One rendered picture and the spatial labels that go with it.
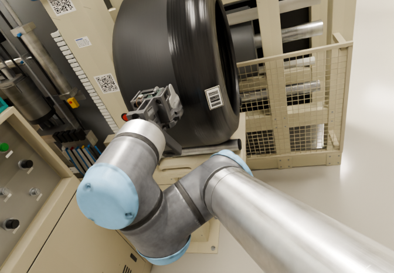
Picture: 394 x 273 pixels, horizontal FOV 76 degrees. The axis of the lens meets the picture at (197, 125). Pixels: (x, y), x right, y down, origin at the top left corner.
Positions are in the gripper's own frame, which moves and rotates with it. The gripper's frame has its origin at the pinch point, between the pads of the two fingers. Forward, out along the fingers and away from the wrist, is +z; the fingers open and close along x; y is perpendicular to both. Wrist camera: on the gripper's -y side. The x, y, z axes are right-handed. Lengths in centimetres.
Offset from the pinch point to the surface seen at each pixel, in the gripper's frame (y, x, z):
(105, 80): 1.9, 31.6, 20.9
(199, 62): 6.9, -8.5, 3.8
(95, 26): 19.9, 25.2, 19.9
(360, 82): -102, -110, 190
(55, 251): -48, 60, -14
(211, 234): -119, 22, 40
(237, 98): -21.2, -11.6, 36.7
